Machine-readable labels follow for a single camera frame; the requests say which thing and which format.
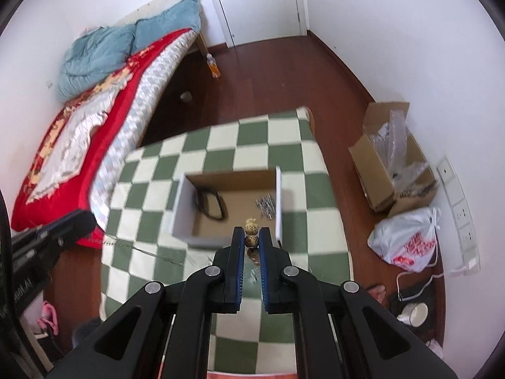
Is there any white door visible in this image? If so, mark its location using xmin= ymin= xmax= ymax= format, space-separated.
xmin=200 ymin=0 xmax=309 ymax=48

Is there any green white checkered tablecloth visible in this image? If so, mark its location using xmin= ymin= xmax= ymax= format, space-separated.
xmin=98 ymin=105 xmax=354 ymax=376

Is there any white plastic bag red print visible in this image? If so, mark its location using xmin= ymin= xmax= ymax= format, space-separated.
xmin=367 ymin=207 xmax=442 ymax=273

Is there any red patterned bed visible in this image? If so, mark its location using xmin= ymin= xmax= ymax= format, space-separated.
xmin=11 ymin=29 xmax=198 ymax=250

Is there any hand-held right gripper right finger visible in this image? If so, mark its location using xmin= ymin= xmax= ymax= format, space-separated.
xmin=260 ymin=226 xmax=459 ymax=379

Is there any white wall socket panel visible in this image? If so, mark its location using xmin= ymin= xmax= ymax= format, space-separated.
xmin=437 ymin=154 xmax=481 ymax=274

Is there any blue quilt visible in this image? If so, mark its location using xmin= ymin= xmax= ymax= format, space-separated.
xmin=57 ymin=0 xmax=204 ymax=102

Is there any speckled bead bracelet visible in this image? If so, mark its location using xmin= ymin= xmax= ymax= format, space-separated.
xmin=244 ymin=217 xmax=262 ymax=250

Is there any thin silver necklace chain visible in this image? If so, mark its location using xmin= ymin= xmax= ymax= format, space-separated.
xmin=104 ymin=234 xmax=187 ymax=268

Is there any orange drink bottle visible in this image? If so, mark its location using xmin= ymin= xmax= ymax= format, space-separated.
xmin=205 ymin=52 xmax=222 ymax=79

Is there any bed mattress with patterned sheet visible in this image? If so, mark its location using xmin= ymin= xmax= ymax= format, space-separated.
xmin=89 ymin=0 xmax=203 ymax=227

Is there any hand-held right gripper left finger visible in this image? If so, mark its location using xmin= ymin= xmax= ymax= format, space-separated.
xmin=47 ymin=226 xmax=245 ymax=379

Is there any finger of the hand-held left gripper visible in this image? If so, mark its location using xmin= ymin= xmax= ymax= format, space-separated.
xmin=11 ymin=209 xmax=98 ymax=254

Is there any white cup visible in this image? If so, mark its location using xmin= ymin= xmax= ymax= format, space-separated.
xmin=396 ymin=302 xmax=429 ymax=327

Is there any black bangle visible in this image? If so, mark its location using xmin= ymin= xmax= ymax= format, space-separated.
xmin=193 ymin=188 xmax=228 ymax=222

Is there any white cable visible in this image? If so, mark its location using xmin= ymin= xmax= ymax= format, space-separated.
xmin=395 ymin=245 xmax=467 ymax=301

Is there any clear plastic wrap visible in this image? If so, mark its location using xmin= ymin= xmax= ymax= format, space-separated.
xmin=366 ymin=110 xmax=437 ymax=199

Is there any brown cardboard box with flaps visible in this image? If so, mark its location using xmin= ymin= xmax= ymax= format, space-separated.
xmin=348 ymin=102 xmax=438 ymax=214

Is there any pink slipper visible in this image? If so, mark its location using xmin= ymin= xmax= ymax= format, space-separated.
xmin=367 ymin=284 xmax=389 ymax=305
xmin=39 ymin=300 xmax=61 ymax=337

